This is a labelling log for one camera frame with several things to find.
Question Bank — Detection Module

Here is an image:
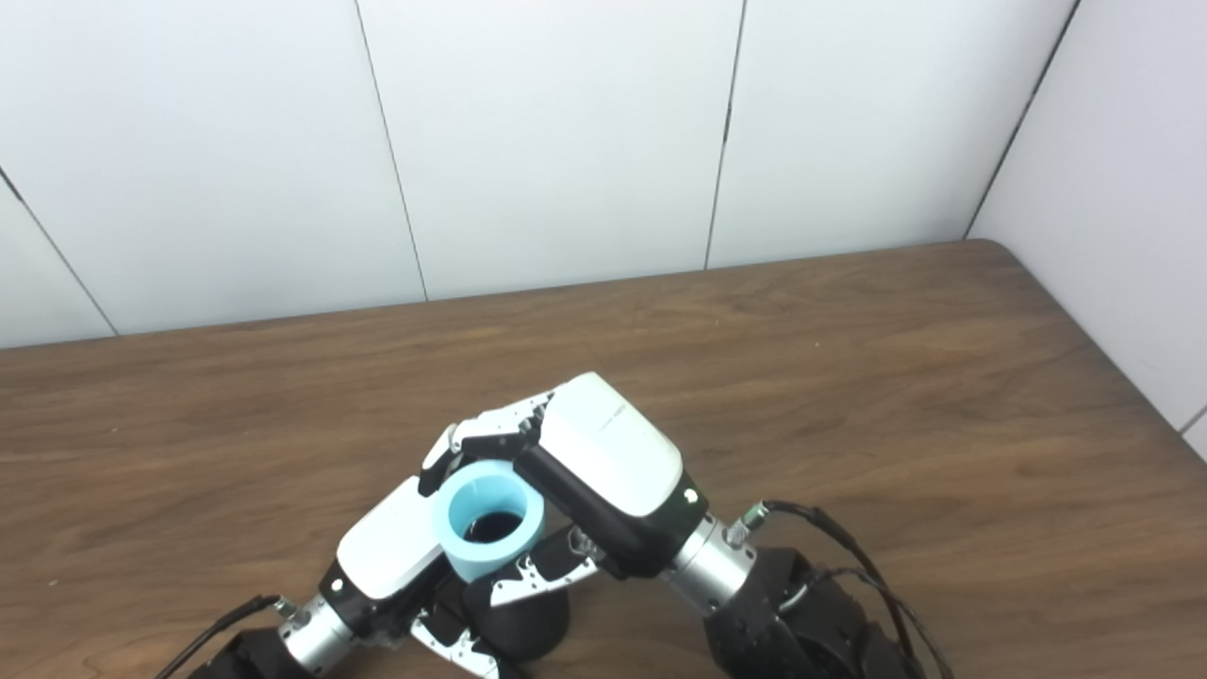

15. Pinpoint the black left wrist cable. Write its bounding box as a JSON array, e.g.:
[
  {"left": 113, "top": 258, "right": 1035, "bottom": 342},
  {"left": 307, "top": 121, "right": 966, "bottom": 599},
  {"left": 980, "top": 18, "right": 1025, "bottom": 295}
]
[{"left": 170, "top": 594, "right": 284, "bottom": 679}]

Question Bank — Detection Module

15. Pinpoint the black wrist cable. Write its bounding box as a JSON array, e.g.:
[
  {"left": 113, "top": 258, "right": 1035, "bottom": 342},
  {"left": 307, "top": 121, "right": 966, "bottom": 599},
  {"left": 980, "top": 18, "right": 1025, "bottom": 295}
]
[
  {"left": 726, "top": 500, "right": 953, "bottom": 679},
  {"left": 170, "top": 594, "right": 284, "bottom": 679}
]

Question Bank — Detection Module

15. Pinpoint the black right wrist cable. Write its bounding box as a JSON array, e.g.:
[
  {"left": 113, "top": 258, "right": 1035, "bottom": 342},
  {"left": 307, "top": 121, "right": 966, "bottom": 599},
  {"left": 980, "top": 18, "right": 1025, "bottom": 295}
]
[{"left": 726, "top": 500, "right": 953, "bottom": 679}]

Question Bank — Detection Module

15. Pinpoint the light blue cylinder cup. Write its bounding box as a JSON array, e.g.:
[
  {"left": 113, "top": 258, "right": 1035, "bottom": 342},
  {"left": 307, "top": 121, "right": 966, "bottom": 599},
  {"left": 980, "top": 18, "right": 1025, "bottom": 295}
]
[{"left": 434, "top": 460, "right": 546, "bottom": 583}]

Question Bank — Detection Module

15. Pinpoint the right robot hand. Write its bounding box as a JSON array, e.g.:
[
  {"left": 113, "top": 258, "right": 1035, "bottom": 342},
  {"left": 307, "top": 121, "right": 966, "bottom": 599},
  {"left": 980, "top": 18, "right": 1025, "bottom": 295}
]
[{"left": 418, "top": 372, "right": 710, "bottom": 607}]

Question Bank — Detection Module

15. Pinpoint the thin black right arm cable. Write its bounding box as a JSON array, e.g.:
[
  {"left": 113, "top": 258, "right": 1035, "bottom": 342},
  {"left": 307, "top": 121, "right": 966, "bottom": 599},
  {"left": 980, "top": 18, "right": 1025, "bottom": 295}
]
[{"left": 802, "top": 566, "right": 930, "bottom": 679}]

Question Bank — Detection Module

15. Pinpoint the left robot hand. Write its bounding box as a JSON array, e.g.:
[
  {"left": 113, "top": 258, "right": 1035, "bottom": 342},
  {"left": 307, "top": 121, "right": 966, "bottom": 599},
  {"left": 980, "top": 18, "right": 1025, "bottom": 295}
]
[{"left": 319, "top": 476, "right": 529, "bottom": 679}]

